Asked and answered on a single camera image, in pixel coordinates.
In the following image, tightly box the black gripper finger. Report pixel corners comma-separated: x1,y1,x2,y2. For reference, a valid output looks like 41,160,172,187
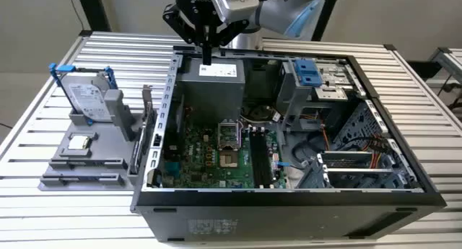
161,4,208,65
206,19,250,65

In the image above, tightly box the dark RAM stick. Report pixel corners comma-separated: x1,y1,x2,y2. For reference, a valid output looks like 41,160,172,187
49,158,124,165
41,173,120,180

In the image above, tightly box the grey power supply unit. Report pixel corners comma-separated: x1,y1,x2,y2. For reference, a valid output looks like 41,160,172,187
176,58,246,125

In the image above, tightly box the blue drive bay latch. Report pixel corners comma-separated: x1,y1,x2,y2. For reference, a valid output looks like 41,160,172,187
293,59,321,87

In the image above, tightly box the grey metal drive cage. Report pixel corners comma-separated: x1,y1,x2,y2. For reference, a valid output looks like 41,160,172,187
276,58,357,132

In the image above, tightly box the black round cooler fan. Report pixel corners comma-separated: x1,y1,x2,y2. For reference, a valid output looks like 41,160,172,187
246,104,276,123

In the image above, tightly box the blue disk carrier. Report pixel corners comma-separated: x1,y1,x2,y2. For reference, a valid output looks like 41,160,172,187
47,62,117,125

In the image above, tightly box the silver hard disk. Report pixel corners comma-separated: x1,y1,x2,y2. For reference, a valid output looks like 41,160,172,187
58,70,110,122

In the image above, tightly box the CPU socket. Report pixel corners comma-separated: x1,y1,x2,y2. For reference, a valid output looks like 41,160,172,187
218,149,241,169

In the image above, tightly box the grey parts rack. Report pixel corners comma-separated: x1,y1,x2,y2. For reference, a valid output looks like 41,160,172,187
38,89,158,192

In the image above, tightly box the silver CPU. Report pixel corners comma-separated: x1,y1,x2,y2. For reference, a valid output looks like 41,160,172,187
68,135,90,150

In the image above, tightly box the green motherboard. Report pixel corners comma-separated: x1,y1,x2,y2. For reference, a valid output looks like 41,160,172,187
160,124,289,190

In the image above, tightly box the grey disk bay cage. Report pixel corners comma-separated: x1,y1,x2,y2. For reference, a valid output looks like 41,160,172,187
295,150,413,191

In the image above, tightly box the black open PC case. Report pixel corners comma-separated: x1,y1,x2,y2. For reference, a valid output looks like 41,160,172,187
129,45,448,243

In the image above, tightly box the black upright post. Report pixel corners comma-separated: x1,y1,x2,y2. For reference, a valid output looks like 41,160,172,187
74,0,112,32
312,0,343,41

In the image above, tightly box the thin wire locking lever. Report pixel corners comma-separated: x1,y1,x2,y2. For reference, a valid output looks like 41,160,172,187
234,118,242,151

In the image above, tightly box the metal socket cover frame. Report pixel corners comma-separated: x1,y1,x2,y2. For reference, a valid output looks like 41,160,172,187
217,121,241,150

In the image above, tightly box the thin orange wire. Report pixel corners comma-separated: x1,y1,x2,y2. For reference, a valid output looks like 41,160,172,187
319,123,331,152

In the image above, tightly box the graphics card with silver bracket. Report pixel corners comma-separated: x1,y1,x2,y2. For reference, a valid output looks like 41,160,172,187
128,83,158,177

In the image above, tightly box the black looped wire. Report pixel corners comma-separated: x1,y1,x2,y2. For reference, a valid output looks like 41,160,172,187
291,132,319,169

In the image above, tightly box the metal side table frame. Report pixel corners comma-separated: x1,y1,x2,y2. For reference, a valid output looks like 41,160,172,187
407,47,462,112

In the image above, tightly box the orange red yellow wire bundle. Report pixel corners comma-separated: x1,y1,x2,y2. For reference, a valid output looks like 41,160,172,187
359,134,389,171

